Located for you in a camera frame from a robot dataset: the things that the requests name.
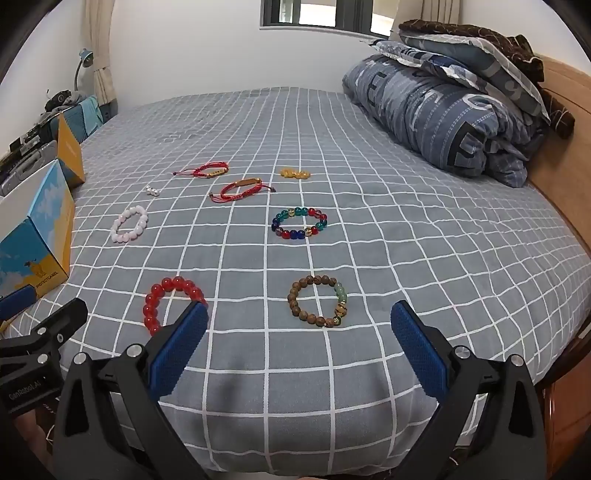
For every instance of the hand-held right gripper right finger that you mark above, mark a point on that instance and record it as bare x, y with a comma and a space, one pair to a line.
420, 355

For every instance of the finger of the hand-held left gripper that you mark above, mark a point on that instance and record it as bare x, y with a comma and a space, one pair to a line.
16, 302
62, 321

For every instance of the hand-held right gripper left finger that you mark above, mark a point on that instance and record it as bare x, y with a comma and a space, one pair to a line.
178, 355

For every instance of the white blue orange cardboard box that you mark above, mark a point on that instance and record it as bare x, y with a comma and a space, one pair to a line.
41, 221

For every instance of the grey suitcase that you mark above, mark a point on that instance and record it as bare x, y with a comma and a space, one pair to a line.
32, 159

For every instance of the teal suitcase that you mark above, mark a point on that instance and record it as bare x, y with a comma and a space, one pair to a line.
90, 117

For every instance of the pile of dark gadgets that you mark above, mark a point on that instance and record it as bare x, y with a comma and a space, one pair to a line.
62, 98

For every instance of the folded blue patterned duvet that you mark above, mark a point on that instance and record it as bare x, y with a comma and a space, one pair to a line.
415, 106

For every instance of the blue desk lamp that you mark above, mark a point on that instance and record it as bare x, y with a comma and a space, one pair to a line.
87, 56

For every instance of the beige curtain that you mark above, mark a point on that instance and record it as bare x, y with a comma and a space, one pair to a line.
101, 46
441, 11

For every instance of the blue grey patterned pillow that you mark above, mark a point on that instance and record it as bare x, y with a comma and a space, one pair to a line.
485, 60

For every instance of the brown patterned blanket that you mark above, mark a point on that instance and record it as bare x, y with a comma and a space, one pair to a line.
508, 44

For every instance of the dark framed window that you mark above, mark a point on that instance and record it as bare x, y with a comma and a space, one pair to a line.
323, 14

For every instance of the wooden bed frame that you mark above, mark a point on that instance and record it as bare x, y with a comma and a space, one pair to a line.
572, 152

